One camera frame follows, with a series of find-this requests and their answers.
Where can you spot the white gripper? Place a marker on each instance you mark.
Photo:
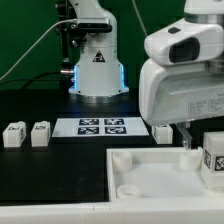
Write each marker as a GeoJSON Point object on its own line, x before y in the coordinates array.
{"type": "Point", "coordinates": [177, 94]}

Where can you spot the white square tabletop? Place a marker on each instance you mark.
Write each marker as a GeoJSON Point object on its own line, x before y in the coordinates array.
{"type": "Point", "coordinates": [157, 174]}

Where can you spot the white L-shaped obstacle fence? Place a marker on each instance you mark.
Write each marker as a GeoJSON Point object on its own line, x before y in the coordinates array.
{"type": "Point", "coordinates": [126, 212]}

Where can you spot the white sheet with markers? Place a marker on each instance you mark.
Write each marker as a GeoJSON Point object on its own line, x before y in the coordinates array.
{"type": "Point", "coordinates": [98, 127]}

